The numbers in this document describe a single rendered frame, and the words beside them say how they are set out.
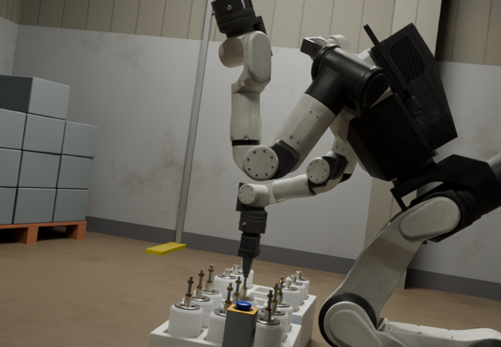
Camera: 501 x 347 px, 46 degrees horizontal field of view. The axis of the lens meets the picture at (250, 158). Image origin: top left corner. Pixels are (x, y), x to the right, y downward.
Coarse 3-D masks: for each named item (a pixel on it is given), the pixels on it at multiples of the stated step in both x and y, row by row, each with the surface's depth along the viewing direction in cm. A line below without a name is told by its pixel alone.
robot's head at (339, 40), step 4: (332, 36) 157; (336, 36) 158; (340, 36) 159; (328, 40) 154; (332, 40) 155; (336, 40) 156; (340, 40) 156; (344, 40) 158; (336, 44) 156; (340, 44) 156; (344, 44) 157; (348, 44) 159; (344, 48) 157; (348, 48) 159; (348, 52) 160
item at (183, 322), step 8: (176, 312) 168; (184, 312) 168; (192, 312) 168; (200, 312) 170; (168, 320) 171; (176, 320) 168; (184, 320) 167; (192, 320) 168; (200, 320) 170; (168, 328) 170; (176, 328) 168; (184, 328) 167; (192, 328) 168; (200, 328) 171; (184, 336) 167; (192, 336) 168
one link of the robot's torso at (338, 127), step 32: (416, 32) 140; (384, 64) 143; (416, 64) 140; (384, 96) 140; (416, 96) 141; (352, 128) 144; (384, 128) 142; (416, 128) 140; (448, 128) 140; (384, 160) 143; (416, 160) 142
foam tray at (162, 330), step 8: (160, 328) 171; (296, 328) 191; (152, 336) 166; (160, 336) 165; (168, 336) 165; (176, 336) 166; (200, 336) 169; (288, 336) 181; (296, 336) 183; (152, 344) 166; (160, 344) 165; (168, 344) 165; (176, 344) 164; (184, 344) 164; (192, 344) 164; (200, 344) 163; (208, 344) 163; (216, 344) 163; (288, 344) 173; (296, 344) 184
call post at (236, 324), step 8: (232, 312) 149; (256, 312) 152; (232, 320) 149; (240, 320) 148; (248, 320) 148; (256, 320) 154; (224, 328) 149; (232, 328) 148; (240, 328) 148; (248, 328) 148; (224, 336) 149; (232, 336) 148; (240, 336) 148; (248, 336) 148; (224, 344) 149; (232, 344) 148; (240, 344) 148; (248, 344) 148
